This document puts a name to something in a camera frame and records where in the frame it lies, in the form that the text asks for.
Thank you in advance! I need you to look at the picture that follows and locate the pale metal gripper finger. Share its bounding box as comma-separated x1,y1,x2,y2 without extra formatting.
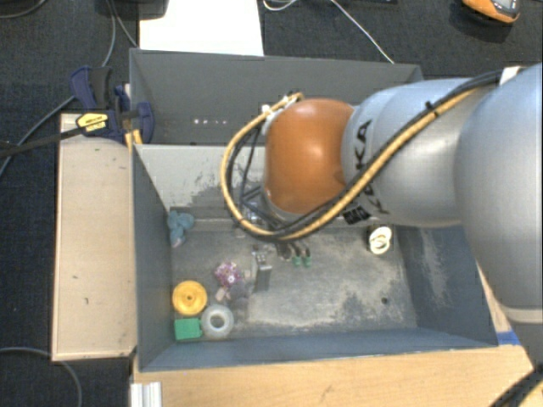
251,246,261,291
258,253,273,294

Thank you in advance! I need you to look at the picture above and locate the purple flowered small packet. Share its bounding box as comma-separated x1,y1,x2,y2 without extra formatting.
212,260,244,290

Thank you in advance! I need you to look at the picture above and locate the grey soft toy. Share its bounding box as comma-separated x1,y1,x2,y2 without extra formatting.
227,279,252,314

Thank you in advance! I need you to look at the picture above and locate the grey metal bin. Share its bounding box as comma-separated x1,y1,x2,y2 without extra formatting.
128,47,500,374

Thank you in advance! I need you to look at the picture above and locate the yellow plastic wheel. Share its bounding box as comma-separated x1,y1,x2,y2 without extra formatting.
171,280,210,317

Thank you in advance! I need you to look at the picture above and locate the blue toy animal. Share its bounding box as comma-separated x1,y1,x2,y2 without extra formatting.
166,209,197,248

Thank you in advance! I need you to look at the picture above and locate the green square block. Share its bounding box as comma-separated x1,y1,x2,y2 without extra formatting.
173,317,204,342

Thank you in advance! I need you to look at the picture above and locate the pale wood flat board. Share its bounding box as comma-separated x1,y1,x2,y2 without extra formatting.
50,112,139,362

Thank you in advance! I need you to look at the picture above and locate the pale translucent ring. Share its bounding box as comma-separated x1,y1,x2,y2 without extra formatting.
199,304,236,341

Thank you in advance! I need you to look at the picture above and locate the white double ring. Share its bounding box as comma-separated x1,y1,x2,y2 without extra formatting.
367,226,394,256

